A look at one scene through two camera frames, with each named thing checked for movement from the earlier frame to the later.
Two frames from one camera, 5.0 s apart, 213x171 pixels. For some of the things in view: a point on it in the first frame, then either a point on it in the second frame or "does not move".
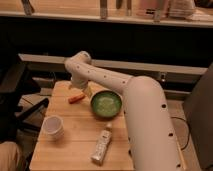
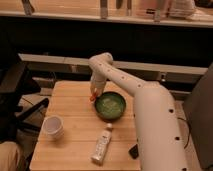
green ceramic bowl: (106, 104) does not move
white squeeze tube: (102, 144) does not move
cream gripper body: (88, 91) -> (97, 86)
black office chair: (16, 83) does not move
